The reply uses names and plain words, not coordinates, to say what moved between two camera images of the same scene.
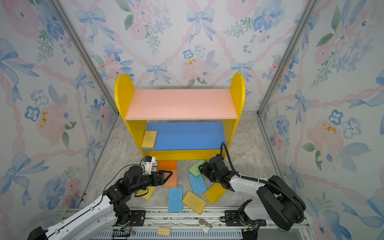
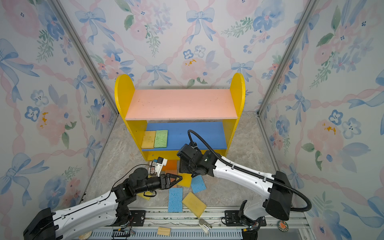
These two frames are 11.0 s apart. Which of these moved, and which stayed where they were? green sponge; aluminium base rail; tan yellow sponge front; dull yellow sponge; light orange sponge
Moved: green sponge
Stayed: tan yellow sponge front; dull yellow sponge; light orange sponge; aluminium base rail
